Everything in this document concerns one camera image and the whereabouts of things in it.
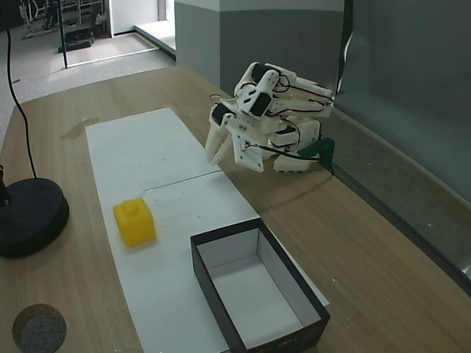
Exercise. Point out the black round stand base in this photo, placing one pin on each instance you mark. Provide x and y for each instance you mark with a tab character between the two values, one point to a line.
31	217

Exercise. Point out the dark cardboard box white inside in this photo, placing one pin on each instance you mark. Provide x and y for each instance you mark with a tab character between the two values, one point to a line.
257	290

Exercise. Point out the white paper sheet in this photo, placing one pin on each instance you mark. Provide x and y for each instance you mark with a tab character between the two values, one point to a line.
147	150
162	279

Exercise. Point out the black equipment case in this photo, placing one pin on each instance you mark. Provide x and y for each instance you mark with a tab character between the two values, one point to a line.
78	37

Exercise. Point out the black metal pole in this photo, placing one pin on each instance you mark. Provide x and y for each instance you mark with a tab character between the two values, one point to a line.
64	40

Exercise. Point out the clear tape strip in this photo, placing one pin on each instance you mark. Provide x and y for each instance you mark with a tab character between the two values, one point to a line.
79	128

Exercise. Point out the yellow cube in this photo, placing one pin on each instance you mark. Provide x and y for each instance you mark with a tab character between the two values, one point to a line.
136	222

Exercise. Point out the green table clamp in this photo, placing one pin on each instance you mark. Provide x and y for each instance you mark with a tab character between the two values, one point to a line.
319	149

